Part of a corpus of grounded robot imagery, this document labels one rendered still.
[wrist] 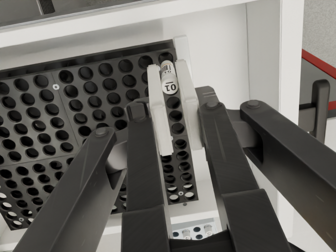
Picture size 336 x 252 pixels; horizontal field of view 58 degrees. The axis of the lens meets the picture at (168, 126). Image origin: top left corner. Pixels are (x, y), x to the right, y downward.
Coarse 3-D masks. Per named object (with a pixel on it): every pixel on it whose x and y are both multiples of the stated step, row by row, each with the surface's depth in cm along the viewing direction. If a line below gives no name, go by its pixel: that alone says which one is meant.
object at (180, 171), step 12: (168, 48) 27; (156, 60) 27; (168, 96) 28; (168, 108) 29; (180, 108) 29; (168, 120) 30; (180, 120) 30; (180, 132) 30; (180, 168) 33; (192, 168) 32; (180, 180) 33; (192, 180) 33; (192, 192) 34
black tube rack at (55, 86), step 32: (32, 64) 30; (64, 64) 29; (96, 64) 26; (128, 64) 30; (0, 96) 27; (32, 96) 31; (64, 96) 28; (96, 96) 28; (128, 96) 31; (0, 128) 32; (32, 128) 29; (64, 128) 29; (96, 128) 30; (0, 160) 31; (32, 160) 31; (64, 160) 31; (0, 192) 33; (32, 192) 34
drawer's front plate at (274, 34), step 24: (264, 0) 25; (288, 0) 22; (264, 24) 26; (288, 24) 23; (264, 48) 28; (288, 48) 24; (264, 72) 29; (288, 72) 25; (264, 96) 30; (288, 96) 26; (288, 216) 33
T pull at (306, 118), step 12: (312, 84) 28; (324, 84) 27; (312, 96) 29; (324, 96) 28; (300, 108) 29; (312, 108) 29; (324, 108) 28; (300, 120) 29; (312, 120) 29; (324, 120) 29; (312, 132) 30; (324, 132) 30
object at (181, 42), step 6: (174, 36) 32; (180, 36) 31; (186, 36) 31; (174, 42) 31; (180, 42) 31; (186, 42) 31; (180, 48) 31; (186, 48) 31; (180, 54) 32; (186, 54) 32; (186, 60) 32; (192, 78) 33
